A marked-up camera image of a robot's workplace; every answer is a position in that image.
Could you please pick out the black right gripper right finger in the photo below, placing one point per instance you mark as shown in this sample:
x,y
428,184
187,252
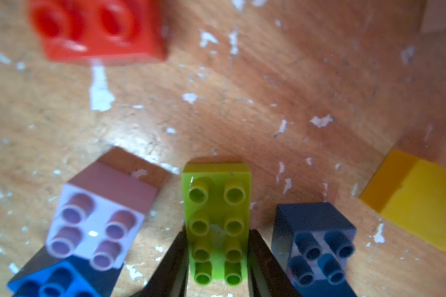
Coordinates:
x,y
266,277

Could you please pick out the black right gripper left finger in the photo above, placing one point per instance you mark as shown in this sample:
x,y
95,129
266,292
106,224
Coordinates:
x,y
171,276

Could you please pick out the dark blue lego brick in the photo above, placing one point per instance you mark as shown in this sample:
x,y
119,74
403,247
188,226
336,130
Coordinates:
x,y
312,242

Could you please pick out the lime green lego brick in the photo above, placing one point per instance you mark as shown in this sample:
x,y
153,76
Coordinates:
x,y
217,199

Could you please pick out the lilac lego brick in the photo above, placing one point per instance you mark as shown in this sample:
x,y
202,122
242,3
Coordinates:
x,y
99,213

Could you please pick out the yellow lego brick small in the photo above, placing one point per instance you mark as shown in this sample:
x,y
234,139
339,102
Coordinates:
x,y
410,192

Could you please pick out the blue lego brick square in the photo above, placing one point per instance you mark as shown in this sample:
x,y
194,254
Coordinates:
x,y
46,276

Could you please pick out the red lego brick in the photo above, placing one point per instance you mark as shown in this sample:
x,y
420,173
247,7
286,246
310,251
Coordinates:
x,y
111,32

